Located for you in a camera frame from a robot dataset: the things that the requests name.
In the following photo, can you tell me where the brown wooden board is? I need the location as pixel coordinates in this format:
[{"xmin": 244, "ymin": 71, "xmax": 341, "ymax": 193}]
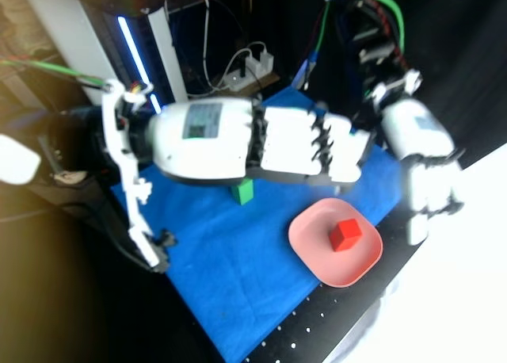
[{"xmin": 213, "ymin": 70, "xmax": 283, "ymax": 102}]

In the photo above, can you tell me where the grey looped cable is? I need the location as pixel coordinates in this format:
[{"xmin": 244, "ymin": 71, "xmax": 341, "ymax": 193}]
[{"xmin": 215, "ymin": 40, "xmax": 267, "ymax": 93}]

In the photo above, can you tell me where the pink plastic plate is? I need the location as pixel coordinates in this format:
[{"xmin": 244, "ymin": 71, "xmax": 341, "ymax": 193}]
[{"xmin": 288, "ymin": 197, "xmax": 384, "ymax": 289}]

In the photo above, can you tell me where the thin white cable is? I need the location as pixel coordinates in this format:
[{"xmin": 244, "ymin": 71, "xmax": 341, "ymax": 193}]
[{"xmin": 200, "ymin": 0, "xmax": 213, "ymax": 85}]

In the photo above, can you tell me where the blue cloth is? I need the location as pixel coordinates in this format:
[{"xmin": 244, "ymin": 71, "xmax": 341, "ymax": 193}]
[{"xmin": 110, "ymin": 86, "xmax": 422, "ymax": 363}]

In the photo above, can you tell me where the green cube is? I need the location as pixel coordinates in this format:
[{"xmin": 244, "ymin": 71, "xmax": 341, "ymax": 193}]
[{"xmin": 230, "ymin": 178, "xmax": 256, "ymax": 206}]

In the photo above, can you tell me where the black curtain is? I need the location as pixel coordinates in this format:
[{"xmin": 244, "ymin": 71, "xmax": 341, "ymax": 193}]
[{"xmin": 316, "ymin": 0, "xmax": 507, "ymax": 186}]

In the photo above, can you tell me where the white hanging cable connector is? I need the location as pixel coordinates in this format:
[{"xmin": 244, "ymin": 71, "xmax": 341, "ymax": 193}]
[{"xmin": 292, "ymin": 51, "xmax": 320, "ymax": 90}]

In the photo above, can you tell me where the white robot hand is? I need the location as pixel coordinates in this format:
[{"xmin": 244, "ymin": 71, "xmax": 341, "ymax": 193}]
[
  {"xmin": 379, "ymin": 97, "xmax": 467, "ymax": 247},
  {"xmin": 150, "ymin": 94, "xmax": 376, "ymax": 196}
]

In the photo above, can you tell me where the red cube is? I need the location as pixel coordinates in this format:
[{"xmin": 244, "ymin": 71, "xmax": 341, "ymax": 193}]
[{"xmin": 329, "ymin": 217, "xmax": 364, "ymax": 254}]

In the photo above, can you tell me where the black perforated board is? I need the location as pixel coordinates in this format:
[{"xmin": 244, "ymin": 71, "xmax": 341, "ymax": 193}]
[{"xmin": 240, "ymin": 181, "xmax": 456, "ymax": 363}]

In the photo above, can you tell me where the white computer tower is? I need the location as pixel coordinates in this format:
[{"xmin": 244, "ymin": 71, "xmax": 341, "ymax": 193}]
[{"xmin": 19, "ymin": 0, "xmax": 189, "ymax": 115}]

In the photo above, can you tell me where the white power strip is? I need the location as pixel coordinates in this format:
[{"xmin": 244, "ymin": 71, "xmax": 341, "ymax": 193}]
[{"xmin": 221, "ymin": 48, "xmax": 276, "ymax": 94}]

